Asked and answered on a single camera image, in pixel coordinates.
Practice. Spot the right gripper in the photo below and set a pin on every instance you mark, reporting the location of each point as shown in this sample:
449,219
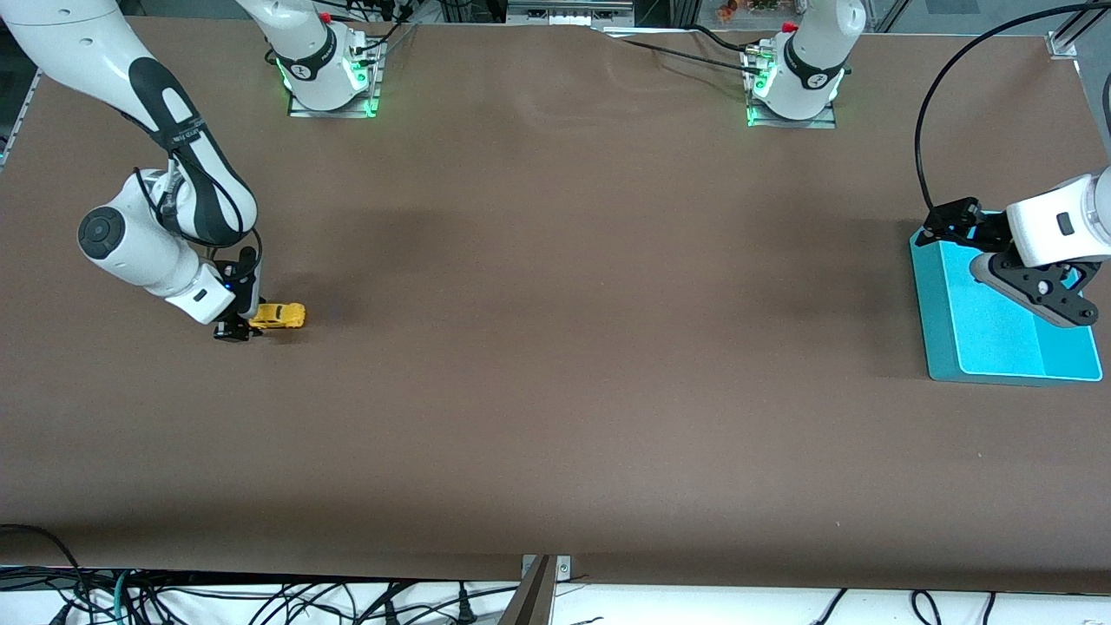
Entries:
244,281

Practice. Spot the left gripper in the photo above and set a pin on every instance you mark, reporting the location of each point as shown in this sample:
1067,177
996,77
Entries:
985,232

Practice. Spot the yellow beetle toy car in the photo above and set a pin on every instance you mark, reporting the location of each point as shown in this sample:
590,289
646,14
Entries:
282,316

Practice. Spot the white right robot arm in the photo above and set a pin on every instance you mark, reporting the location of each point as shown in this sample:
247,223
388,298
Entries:
95,61

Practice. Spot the turquoise storage box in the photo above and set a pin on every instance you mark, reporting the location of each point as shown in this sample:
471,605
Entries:
998,351

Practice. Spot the orange background object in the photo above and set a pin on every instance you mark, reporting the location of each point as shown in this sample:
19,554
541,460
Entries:
727,10

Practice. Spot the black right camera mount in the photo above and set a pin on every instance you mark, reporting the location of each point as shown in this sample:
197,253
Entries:
233,273

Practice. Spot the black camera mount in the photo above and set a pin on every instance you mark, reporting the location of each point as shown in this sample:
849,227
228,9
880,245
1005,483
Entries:
1063,299
233,273

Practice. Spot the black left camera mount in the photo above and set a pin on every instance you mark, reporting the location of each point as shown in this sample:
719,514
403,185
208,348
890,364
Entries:
1063,299

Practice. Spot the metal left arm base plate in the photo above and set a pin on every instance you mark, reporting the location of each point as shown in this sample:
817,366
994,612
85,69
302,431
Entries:
790,122

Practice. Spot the metal table corner bracket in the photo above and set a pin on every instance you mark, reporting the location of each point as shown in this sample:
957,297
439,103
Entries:
1062,45

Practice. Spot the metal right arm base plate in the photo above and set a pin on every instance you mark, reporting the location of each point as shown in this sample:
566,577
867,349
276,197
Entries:
334,111

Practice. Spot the metal table edge rail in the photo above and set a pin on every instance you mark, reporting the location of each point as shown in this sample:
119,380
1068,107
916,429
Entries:
22,108

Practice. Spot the gray metal post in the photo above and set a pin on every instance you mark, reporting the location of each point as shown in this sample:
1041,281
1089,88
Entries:
529,603

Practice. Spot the small metal edge bracket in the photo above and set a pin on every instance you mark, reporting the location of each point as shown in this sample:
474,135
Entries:
563,568

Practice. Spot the aluminium frame profile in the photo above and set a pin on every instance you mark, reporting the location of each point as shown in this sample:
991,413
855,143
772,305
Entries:
568,12

